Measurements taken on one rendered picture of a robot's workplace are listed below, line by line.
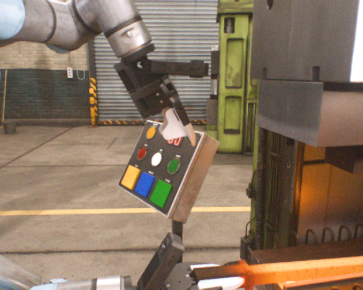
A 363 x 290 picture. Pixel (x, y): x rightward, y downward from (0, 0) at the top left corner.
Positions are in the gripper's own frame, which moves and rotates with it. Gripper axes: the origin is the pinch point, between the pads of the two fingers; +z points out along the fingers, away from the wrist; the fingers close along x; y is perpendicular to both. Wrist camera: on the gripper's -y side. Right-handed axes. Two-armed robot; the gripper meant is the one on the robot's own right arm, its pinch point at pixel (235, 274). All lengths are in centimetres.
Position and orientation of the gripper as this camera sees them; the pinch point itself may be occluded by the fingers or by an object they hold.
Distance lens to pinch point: 62.5
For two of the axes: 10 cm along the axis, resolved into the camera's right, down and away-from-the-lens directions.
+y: -0.2, 9.8, 2.1
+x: 2.1, 2.1, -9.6
